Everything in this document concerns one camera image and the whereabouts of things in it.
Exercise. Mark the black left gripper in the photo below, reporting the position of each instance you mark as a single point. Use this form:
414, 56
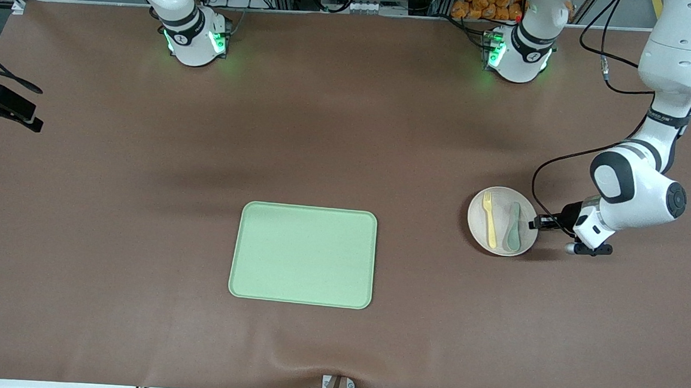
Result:
568, 216

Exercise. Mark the yellow plastic fork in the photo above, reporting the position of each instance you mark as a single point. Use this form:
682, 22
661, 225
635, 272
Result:
490, 227

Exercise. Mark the round beige plate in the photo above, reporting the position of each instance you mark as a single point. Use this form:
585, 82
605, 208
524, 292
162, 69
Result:
475, 226

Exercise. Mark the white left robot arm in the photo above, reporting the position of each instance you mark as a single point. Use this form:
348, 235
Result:
672, 46

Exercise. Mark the green plastic spoon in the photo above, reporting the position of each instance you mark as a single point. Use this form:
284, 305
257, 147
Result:
512, 237

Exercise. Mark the orange packaged goods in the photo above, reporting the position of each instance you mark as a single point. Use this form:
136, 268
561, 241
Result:
489, 5

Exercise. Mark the brown table cover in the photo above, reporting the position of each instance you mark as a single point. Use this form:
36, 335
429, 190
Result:
133, 325

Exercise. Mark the light green rectangular tray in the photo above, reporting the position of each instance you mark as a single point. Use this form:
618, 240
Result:
303, 254

